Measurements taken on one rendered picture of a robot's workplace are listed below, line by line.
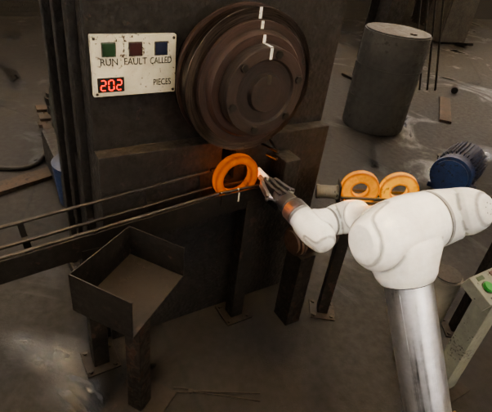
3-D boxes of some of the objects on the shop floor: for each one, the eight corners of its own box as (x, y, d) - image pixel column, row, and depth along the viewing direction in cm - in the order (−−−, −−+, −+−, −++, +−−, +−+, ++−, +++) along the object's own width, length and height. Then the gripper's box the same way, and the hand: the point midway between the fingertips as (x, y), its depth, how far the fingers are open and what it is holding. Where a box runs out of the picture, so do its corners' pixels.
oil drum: (328, 115, 440) (351, 20, 391) (372, 109, 468) (397, 20, 420) (370, 141, 399) (400, 38, 350) (415, 132, 428) (449, 37, 379)
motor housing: (266, 311, 213) (284, 221, 183) (302, 297, 223) (325, 210, 194) (281, 330, 204) (303, 239, 175) (319, 315, 214) (345, 226, 185)
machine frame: (60, 244, 236) (-4, -193, 140) (236, 203, 287) (278, -135, 191) (97, 345, 186) (38, -227, 89) (302, 275, 237) (404, -136, 141)
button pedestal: (406, 381, 189) (462, 272, 155) (442, 360, 200) (502, 255, 166) (436, 412, 178) (503, 303, 144) (473, 388, 189) (543, 283, 155)
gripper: (274, 218, 157) (241, 181, 172) (303, 211, 163) (269, 175, 178) (278, 202, 152) (244, 164, 167) (308, 194, 158) (273, 159, 173)
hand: (261, 175), depth 170 cm, fingers closed
